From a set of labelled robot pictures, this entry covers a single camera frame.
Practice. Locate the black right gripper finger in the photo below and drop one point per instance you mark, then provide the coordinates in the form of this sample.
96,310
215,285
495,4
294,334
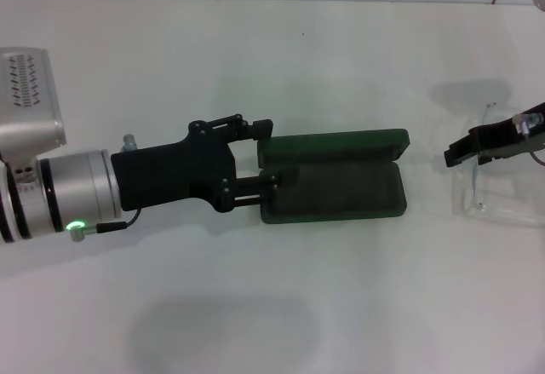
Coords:
457,152

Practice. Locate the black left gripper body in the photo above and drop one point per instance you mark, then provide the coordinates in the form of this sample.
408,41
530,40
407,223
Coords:
170,174

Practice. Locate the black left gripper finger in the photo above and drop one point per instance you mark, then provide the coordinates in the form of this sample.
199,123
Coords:
249,182
262,129

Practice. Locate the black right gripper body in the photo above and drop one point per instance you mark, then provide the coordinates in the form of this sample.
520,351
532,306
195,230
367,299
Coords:
498,135

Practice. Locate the clear frame glasses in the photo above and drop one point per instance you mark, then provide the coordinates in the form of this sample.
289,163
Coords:
472,186

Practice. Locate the green glasses case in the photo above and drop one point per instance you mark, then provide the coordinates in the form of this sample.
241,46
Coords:
340,144

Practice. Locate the silver cylindrical connector plug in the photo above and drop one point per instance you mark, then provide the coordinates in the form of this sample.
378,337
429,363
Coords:
129,143
526,122

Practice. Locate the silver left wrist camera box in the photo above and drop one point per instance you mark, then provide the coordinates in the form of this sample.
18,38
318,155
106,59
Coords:
30,122

